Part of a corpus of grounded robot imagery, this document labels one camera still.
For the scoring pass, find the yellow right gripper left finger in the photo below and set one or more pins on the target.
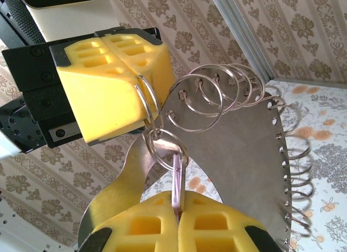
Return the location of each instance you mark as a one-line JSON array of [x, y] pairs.
[[146, 235]]

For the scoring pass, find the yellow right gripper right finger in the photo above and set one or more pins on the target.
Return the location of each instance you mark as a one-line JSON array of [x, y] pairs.
[[217, 235]]

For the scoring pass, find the steel band with key rings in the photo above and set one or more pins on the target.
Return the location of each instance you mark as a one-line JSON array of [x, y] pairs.
[[230, 154]]

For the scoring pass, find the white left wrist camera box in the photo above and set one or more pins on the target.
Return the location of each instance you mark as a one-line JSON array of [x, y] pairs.
[[67, 19]]

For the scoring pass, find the aluminium frame post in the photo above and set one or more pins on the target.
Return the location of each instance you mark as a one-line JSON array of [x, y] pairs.
[[241, 27]]

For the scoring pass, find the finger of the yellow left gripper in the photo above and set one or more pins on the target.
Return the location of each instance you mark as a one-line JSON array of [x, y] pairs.
[[151, 54], [100, 100]]

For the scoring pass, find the purple plastic key tag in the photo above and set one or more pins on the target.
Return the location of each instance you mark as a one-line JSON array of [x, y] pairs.
[[176, 187]]

